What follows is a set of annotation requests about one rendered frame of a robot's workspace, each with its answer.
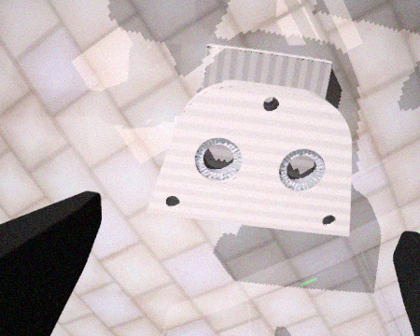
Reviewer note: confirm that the white housing plate with two round holes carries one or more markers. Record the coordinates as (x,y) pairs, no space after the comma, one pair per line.
(255,189)

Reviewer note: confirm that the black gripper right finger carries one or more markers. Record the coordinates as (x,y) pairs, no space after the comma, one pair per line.
(406,260)

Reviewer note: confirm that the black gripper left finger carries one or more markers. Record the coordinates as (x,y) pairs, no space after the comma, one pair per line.
(42,256)

